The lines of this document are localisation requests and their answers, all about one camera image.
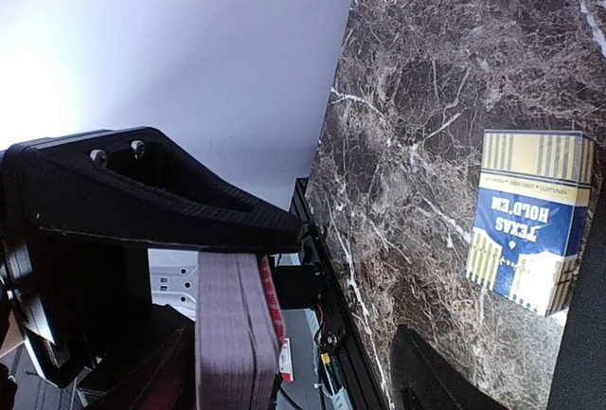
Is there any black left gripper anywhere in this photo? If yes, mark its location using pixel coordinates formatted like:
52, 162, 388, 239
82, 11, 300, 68
1, 127, 303, 388

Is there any white cable tray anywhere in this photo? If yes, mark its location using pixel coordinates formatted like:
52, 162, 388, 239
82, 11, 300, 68
319, 384, 354, 410

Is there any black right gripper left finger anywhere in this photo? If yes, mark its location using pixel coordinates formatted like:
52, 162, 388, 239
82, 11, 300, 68
80, 324, 196, 409

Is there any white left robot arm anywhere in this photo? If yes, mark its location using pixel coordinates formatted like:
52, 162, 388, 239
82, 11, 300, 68
1, 127, 303, 392

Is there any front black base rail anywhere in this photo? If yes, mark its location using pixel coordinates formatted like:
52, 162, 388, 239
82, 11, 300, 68
290, 178, 388, 409

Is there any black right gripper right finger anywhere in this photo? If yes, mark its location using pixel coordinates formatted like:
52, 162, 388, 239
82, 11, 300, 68
389, 325, 504, 410

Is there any round black poker mat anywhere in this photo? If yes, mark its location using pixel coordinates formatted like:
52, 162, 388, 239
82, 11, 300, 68
547, 219, 605, 409

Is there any red playing card deck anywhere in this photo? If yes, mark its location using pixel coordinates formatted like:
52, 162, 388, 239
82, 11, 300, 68
195, 253, 284, 409

